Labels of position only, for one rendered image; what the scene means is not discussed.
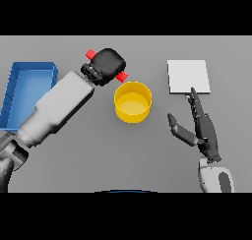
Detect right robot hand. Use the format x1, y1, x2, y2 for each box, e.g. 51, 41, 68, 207
166, 87, 222, 164

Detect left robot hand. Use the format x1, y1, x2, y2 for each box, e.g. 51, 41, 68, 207
80, 47, 127, 88

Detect red beaker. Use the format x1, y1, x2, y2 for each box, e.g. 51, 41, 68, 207
85, 48, 130, 84

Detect yellow bowl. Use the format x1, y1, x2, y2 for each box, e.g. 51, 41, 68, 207
113, 81, 153, 124

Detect pale square scale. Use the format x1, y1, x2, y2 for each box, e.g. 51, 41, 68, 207
166, 59, 212, 95

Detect blue tray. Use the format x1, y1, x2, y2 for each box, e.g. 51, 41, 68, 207
0, 61, 59, 133

